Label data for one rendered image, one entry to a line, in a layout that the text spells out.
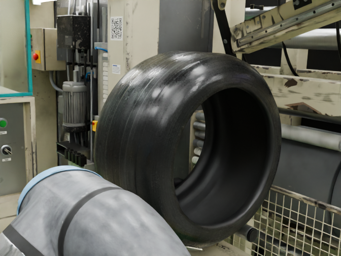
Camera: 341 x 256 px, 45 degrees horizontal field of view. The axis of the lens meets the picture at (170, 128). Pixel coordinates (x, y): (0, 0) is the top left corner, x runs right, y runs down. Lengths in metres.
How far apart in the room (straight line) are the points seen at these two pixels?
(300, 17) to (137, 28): 0.50
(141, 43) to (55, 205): 0.92
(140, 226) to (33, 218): 0.14
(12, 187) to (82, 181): 1.13
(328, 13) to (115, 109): 0.67
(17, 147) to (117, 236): 1.20
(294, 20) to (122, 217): 1.03
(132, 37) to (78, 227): 0.95
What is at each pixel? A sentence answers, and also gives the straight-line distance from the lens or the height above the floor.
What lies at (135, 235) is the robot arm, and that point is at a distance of 0.44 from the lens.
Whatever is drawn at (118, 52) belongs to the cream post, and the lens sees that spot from 1.37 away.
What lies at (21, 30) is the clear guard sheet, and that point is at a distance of 1.55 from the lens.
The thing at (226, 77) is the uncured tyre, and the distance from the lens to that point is 1.08.
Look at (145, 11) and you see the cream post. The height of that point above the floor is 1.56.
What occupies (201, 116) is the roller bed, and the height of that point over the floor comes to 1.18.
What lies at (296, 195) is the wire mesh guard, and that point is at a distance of 1.43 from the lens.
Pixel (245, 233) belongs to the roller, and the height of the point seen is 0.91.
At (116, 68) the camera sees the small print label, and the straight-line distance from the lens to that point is 1.39.
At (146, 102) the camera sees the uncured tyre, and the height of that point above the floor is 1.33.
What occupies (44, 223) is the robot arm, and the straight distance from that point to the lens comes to 0.52.
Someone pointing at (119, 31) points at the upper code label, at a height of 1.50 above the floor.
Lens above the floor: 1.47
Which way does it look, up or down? 12 degrees down
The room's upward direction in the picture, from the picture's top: 2 degrees clockwise
